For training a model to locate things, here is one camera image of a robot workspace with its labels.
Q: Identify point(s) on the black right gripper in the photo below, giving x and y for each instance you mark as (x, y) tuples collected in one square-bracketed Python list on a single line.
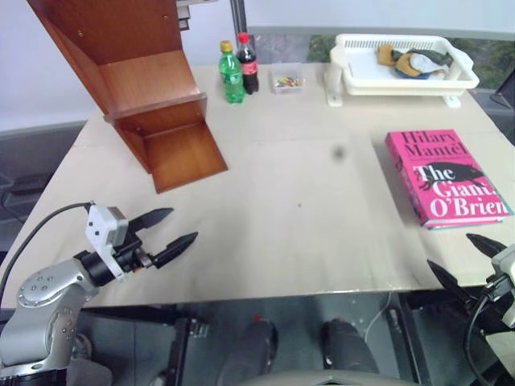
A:
[(489, 307)]

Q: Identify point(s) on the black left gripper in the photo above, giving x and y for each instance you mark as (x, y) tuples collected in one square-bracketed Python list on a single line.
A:
[(130, 253)]

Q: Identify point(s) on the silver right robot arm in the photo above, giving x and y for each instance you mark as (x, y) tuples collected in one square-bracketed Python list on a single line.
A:
[(503, 354)]

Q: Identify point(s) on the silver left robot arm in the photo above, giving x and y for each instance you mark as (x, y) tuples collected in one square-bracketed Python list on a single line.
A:
[(44, 305)]

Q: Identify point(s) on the pink hardcover book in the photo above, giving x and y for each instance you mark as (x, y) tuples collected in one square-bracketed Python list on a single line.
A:
[(442, 177)]

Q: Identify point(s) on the wooden shelf unit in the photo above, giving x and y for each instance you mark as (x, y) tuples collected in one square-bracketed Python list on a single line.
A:
[(149, 60)]

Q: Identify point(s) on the dark rounded shape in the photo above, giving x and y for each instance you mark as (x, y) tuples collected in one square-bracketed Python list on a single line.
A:
[(257, 342), (348, 346)]

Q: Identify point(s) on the green soda bottle yellow cap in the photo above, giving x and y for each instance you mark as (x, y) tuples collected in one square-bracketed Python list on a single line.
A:
[(232, 76)]

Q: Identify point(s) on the grey robot torso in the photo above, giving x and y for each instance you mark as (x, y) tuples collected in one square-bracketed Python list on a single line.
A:
[(322, 379)]

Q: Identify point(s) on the cola bottle red cap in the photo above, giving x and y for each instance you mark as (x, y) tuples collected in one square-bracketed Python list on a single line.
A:
[(248, 66)]

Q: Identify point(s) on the clear box of coloured pieces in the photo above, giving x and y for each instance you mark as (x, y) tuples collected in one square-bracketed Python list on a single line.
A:
[(287, 81)]

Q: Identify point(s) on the blue and yellow cloth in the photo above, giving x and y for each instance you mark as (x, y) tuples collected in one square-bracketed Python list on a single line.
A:
[(407, 68)]

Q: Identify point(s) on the white cloth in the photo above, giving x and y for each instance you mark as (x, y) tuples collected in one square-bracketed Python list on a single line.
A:
[(425, 63)]

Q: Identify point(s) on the dark green cloth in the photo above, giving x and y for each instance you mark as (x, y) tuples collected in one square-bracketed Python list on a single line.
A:
[(436, 56)]

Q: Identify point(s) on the white plastic basket rack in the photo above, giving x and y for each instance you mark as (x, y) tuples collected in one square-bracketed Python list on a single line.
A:
[(362, 68)]

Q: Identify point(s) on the grey metal pole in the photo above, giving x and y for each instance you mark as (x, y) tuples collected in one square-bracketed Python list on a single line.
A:
[(237, 18)]

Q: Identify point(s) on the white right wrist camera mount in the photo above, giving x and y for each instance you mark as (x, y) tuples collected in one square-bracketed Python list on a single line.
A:
[(506, 261)]

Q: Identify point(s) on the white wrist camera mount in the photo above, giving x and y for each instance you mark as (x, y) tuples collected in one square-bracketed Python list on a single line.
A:
[(506, 261), (100, 229)]

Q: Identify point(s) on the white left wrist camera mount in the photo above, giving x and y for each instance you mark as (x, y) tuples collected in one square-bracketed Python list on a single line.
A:
[(100, 229)]

